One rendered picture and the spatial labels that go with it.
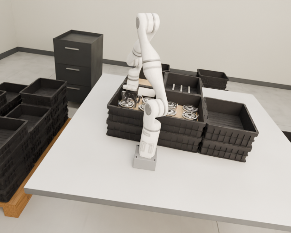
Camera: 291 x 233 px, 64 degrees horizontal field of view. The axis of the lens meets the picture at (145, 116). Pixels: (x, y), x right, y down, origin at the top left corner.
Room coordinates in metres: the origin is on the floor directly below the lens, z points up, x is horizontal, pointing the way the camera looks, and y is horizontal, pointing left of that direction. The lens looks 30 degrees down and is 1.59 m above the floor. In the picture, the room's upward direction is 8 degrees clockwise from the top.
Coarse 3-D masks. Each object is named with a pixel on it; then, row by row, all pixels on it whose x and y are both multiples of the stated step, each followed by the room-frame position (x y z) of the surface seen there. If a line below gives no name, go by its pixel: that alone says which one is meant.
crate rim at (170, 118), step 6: (168, 90) 1.58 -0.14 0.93; (198, 96) 1.55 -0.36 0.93; (204, 108) 1.36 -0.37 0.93; (204, 114) 1.28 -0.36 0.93; (168, 120) 1.18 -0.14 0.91; (174, 120) 1.18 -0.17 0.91; (180, 120) 1.18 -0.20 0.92; (186, 120) 1.17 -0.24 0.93; (192, 120) 1.18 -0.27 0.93; (204, 120) 1.20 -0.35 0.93; (204, 126) 1.17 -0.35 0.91
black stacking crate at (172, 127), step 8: (168, 96) 1.57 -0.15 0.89; (176, 96) 1.56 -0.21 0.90; (184, 96) 1.56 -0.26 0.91; (192, 96) 1.55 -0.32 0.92; (176, 104) 1.56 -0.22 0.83; (184, 104) 1.56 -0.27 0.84; (192, 104) 1.55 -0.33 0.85; (200, 104) 1.47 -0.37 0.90; (200, 112) 1.39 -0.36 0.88; (160, 120) 1.20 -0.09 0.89; (200, 120) 1.31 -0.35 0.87; (168, 128) 1.19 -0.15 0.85; (176, 128) 1.19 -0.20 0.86; (184, 128) 1.18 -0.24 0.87; (192, 128) 1.17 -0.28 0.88; (200, 128) 1.18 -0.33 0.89; (192, 136) 1.17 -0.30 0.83; (200, 136) 1.19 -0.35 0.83
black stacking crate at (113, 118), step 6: (126, 84) 1.60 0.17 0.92; (120, 90) 1.50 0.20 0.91; (138, 90) 1.59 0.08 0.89; (120, 96) 1.51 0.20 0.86; (144, 96) 1.59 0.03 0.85; (114, 102) 1.35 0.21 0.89; (114, 114) 1.23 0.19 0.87; (120, 114) 1.22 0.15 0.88; (126, 114) 1.22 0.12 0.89; (132, 114) 1.22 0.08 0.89; (108, 120) 1.22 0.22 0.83; (114, 120) 1.23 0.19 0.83; (120, 120) 1.22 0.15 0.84; (126, 120) 1.22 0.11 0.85; (132, 120) 1.22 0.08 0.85; (138, 120) 1.21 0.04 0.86; (138, 126) 1.20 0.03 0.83
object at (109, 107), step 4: (120, 88) 1.49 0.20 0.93; (152, 88) 1.58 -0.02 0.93; (116, 92) 1.44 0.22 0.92; (112, 100) 1.30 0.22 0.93; (108, 104) 1.23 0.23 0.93; (108, 108) 1.22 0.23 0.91; (112, 108) 1.22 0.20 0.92; (116, 108) 1.21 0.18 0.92; (120, 108) 1.21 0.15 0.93; (124, 108) 1.21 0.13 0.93; (128, 108) 1.22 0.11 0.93; (128, 112) 1.21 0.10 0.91; (132, 112) 1.20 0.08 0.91; (136, 112) 1.20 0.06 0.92; (140, 112) 1.20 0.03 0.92
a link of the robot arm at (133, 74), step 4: (140, 60) 1.38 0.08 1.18; (140, 64) 1.38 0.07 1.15; (136, 68) 1.40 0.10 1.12; (140, 68) 1.39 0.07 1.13; (128, 72) 1.39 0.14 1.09; (132, 72) 1.37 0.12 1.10; (136, 72) 1.38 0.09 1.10; (128, 76) 1.39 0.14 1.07; (132, 76) 1.37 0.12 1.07; (136, 76) 1.38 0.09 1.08
